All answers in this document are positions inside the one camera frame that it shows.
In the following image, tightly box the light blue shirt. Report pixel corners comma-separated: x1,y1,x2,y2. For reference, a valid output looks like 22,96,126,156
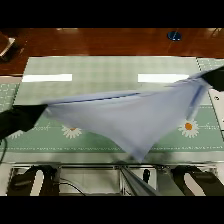
42,70,212,163

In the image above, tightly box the silver frame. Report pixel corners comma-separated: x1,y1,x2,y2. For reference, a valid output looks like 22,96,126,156
0,161,224,197

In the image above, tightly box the black cable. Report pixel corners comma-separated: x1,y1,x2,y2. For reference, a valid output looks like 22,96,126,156
53,179,86,197

